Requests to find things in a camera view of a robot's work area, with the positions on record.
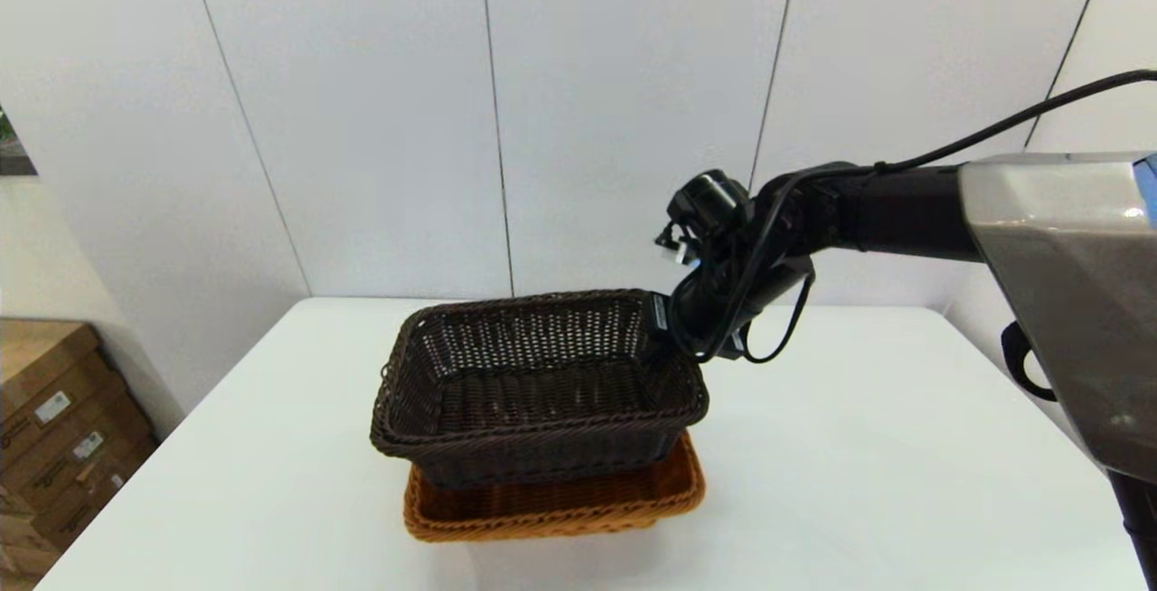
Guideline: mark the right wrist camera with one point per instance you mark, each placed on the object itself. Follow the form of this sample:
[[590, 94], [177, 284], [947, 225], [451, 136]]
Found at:
[[710, 202]]

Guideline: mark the dark brown wicker basket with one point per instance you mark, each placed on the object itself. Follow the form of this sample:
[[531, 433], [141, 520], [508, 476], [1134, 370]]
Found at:
[[533, 401]]

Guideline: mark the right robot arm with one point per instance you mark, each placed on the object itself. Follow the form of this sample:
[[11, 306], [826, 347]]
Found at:
[[1067, 284]]

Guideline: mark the cardboard box with white label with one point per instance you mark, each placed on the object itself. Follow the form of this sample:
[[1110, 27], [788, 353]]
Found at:
[[36, 351], [99, 505], [63, 469]]

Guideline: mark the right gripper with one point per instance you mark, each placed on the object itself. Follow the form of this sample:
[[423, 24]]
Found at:
[[723, 302]]

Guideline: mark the orange wicker basket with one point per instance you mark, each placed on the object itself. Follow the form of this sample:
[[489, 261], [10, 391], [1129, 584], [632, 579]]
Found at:
[[560, 505]]

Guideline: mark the dark framed wall picture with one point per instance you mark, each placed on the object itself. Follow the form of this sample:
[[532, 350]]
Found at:
[[11, 153]]

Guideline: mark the plain cardboard box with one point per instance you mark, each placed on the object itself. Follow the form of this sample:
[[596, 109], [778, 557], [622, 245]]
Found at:
[[23, 546]]

